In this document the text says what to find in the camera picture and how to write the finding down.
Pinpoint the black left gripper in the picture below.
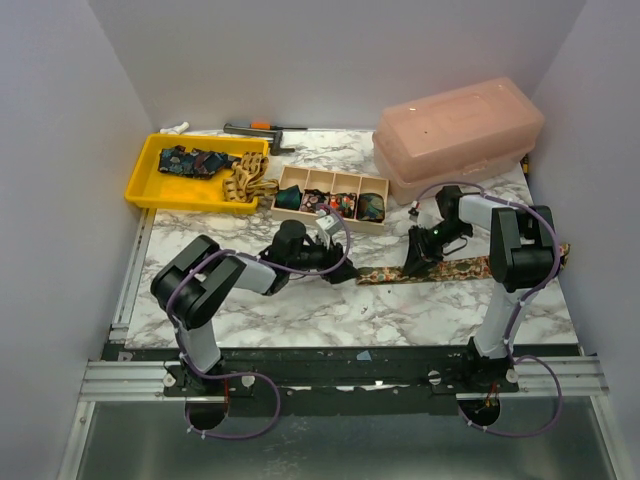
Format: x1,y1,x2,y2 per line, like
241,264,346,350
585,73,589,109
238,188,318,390
287,231,361,284

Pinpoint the paisley flamingo patterned tie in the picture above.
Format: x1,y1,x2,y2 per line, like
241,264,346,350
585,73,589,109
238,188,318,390
355,242,572,287

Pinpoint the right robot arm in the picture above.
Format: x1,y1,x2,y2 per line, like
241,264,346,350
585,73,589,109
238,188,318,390
402,183,561,392

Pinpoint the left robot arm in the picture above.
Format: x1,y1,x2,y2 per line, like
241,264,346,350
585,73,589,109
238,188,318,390
151,214,358,395

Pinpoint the red floral rolled tie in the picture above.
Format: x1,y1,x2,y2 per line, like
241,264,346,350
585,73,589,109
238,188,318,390
329,192,357,219

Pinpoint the green feather rolled tie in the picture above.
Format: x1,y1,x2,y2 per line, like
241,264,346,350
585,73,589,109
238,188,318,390
356,192,386,223

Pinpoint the wooden compartment organizer box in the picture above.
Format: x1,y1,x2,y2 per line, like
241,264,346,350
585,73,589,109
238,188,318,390
271,165,389,235

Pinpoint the black floral rolled tie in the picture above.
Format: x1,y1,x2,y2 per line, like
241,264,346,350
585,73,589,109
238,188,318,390
299,189,329,213

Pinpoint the dark green rolled tie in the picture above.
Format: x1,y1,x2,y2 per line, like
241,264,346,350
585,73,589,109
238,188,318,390
274,185,302,211

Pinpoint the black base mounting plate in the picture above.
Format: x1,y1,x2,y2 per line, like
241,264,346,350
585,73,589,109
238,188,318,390
82,345,581,423

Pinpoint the beige beetle patterned tie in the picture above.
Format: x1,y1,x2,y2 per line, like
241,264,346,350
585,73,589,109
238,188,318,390
222,152,279,203

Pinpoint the pink translucent plastic box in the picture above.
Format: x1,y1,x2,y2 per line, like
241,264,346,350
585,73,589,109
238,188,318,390
372,77,544,205

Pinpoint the navy floral patterned tie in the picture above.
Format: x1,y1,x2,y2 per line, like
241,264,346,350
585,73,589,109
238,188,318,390
157,145,238,180

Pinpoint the yellow plastic tray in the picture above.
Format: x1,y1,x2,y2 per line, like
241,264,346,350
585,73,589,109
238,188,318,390
124,133,268,215

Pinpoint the white plastic piece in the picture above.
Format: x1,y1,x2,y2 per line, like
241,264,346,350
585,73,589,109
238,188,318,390
159,121,190,135

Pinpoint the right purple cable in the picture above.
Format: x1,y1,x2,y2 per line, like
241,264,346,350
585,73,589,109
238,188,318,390
412,180,565,437

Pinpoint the purple cable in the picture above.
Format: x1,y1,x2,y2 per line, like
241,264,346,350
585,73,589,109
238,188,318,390
412,180,565,437
164,212,354,442

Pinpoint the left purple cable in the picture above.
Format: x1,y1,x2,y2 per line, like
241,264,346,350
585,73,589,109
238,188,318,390
164,212,354,442

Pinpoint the orange handled tool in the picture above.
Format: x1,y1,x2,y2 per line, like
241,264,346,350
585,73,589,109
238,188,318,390
223,122,308,137

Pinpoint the aluminium rail frame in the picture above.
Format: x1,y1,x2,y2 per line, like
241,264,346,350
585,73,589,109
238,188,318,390
60,210,621,479

